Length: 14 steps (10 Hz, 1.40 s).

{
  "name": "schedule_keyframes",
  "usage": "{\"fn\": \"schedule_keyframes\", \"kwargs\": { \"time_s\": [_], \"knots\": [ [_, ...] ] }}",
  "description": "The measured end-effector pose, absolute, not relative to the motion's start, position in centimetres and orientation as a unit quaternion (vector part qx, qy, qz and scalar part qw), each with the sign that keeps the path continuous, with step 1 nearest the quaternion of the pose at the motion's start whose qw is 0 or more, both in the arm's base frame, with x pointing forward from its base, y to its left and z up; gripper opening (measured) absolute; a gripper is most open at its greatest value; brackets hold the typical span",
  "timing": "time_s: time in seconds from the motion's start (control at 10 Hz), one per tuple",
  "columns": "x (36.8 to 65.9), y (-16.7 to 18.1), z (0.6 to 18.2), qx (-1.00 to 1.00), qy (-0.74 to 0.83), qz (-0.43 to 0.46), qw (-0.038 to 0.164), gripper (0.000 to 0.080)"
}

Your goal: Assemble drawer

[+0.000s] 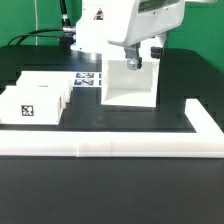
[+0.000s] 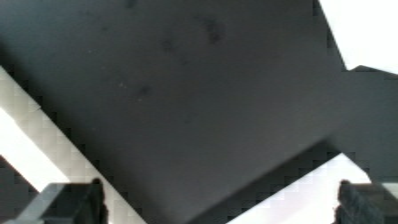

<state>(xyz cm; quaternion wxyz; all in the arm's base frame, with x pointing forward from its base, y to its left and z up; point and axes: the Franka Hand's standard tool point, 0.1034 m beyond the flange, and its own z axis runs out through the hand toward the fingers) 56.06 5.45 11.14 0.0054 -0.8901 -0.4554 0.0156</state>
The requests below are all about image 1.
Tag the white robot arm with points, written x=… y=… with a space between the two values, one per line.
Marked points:
x=91 y=29

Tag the white front drawer tray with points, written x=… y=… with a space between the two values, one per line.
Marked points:
x=37 y=105

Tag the white drawer tray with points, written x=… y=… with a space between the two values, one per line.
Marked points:
x=37 y=105
x=61 y=79

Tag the white drawer cabinet box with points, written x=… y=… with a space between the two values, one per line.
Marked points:
x=124 y=87

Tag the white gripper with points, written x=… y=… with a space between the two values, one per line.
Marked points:
x=131 y=21

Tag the white marker sheet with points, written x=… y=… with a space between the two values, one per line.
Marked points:
x=87 y=79

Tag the white L-shaped fence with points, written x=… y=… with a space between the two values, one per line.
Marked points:
x=206 y=141

